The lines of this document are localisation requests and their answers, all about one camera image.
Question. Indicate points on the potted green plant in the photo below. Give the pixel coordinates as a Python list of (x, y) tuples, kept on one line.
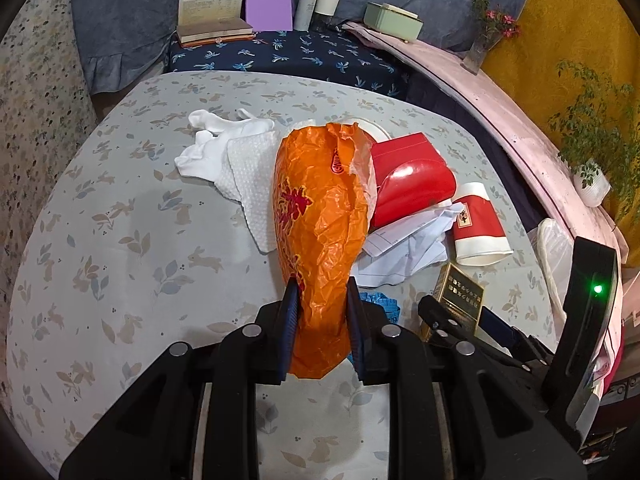
[(592, 180)]

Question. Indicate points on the purple notebook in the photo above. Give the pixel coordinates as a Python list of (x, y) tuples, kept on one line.
[(269, 4)]

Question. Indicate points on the pink cloth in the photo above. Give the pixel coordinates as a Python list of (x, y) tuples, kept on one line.
[(500, 110)]

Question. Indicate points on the navy dragonfly print cloth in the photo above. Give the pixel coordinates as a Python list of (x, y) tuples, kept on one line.
[(300, 55)]

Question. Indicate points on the green tissue box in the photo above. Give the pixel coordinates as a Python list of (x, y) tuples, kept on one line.
[(392, 22)]

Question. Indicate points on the white paper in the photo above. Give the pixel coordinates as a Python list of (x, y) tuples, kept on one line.
[(400, 252)]

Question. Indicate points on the orange plastic bag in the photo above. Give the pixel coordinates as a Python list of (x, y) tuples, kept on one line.
[(320, 220)]

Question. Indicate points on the yellow cloth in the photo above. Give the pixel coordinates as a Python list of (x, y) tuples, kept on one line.
[(565, 10)]

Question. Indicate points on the speckled floral cloth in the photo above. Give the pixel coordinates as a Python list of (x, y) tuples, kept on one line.
[(40, 110)]

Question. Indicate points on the dark purple cloth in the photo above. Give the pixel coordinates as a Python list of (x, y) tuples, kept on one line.
[(505, 190)]

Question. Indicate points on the red and white paper cup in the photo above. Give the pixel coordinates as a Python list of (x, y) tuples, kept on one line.
[(480, 225)]

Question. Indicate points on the blue wrapper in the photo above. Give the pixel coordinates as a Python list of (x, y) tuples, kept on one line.
[(384, 305)]

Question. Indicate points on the white round plate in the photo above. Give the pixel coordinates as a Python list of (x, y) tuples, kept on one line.
[(375, 127)]

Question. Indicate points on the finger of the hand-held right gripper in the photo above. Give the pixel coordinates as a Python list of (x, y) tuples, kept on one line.
[(505, 332), (435, 317)]

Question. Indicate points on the crumpled white tissue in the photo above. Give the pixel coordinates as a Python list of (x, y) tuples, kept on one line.
[(210, 155)]

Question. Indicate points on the blue blanket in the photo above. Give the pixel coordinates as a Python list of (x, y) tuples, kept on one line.
[(125, 10)]

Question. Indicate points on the white paper towel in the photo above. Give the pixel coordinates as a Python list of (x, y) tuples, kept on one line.
[(250, 190)]

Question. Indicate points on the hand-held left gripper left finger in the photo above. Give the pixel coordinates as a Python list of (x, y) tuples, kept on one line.
[(290, 310)]

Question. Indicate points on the glass vase with pink flowers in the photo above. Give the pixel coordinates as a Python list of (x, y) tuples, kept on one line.
[(482, 45)]

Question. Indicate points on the red box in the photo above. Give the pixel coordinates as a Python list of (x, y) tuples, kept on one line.
[(415, 180)]

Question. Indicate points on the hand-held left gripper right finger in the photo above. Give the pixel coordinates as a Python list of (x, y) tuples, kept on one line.
[(354, 320)]

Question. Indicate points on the beige cardboard box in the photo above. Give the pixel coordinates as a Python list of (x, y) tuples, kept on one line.
[(210, 10)]

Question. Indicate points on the white jar with dark base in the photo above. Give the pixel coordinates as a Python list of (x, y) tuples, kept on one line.
[(327, 2)]

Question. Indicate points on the gold and black cigarette box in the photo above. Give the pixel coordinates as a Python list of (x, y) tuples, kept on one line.
[(460, 287)]

